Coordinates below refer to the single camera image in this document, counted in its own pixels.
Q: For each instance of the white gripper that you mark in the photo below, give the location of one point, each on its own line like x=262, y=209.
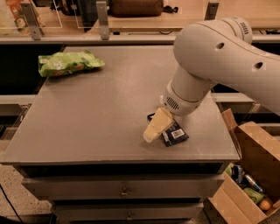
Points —
x=178, y=105

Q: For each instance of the dark blue rxbar wrapper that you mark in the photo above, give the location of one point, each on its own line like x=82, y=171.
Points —
x=174, y=135

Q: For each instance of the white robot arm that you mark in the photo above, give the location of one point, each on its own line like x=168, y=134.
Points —
x=215, y=52

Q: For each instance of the green rice chip bag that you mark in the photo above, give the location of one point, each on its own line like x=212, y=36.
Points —
x=64, y=63

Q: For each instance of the brown bag on shelf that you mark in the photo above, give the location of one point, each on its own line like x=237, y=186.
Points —
x=136, y=8

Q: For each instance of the green snack bag in box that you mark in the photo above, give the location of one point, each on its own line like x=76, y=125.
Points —
x=254, y=195

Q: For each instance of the colourful snack bag on shelf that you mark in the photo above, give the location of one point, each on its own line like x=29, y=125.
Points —
x=12, y=18

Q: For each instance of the clear plastic water bottle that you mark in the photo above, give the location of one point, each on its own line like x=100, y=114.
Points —
x=160, y=99

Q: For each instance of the grey drawer cabinet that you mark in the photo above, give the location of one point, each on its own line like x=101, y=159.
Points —
x=92, y=124

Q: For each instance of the dark soda can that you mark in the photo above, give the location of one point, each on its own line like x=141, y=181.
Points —
x=237, y=174

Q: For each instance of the silver blue can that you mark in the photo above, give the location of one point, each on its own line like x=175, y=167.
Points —
x=253, y=184

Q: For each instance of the brown cardboard box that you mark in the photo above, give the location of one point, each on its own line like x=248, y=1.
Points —
x=260, y=158

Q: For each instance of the upper drawer with knob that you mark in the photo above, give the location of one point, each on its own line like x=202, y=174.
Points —
x=124, y=187

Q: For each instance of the drawer with knob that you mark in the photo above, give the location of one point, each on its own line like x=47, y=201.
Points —
x=128, y=212
x=124, y=187

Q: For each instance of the lower drawer with knob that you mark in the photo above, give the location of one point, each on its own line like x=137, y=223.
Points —
x=128, y=212

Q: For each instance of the orange fruit in box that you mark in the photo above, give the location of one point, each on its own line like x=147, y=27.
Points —
x=265, y=205

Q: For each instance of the right metal bracket post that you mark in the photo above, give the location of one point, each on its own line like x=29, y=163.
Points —
x=211, y=10

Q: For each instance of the metal bracket post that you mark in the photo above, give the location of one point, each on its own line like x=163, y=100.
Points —
x=101, y=6
x=211, y=10
x=32, y=21

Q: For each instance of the middle metal bracket post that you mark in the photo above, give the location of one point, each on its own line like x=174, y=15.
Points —
x=101, y=6

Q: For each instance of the left metal bracket post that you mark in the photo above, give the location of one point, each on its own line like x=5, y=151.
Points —
x=32, y=21

